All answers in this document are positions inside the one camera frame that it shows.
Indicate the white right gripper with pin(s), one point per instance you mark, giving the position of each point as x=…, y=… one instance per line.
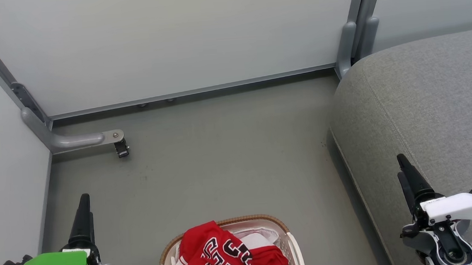
x=461, y=208

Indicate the red basketball jersey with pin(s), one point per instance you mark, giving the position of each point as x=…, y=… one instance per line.
x=215, y=254

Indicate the grey fabric sofa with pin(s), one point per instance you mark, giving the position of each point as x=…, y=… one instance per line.
x=421, y=107

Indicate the black caster wheel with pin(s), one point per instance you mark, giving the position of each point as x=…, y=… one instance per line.
x=121, y=149

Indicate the grey partition support foot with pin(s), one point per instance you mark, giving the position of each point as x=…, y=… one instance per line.
x=74, y=141

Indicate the white laundry basket brown rim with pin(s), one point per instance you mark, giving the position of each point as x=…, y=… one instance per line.
x=296, y=253

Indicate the white cloth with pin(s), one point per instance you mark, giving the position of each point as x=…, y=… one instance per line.
x=264, y=236

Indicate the black post bracket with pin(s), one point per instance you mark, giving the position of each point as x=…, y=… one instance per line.
x=28, y=101

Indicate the grey double partition post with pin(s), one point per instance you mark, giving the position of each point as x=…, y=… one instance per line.
x=357, y=20

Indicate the grey partition bottom rail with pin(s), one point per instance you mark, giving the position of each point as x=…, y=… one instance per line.
x=200, y=90

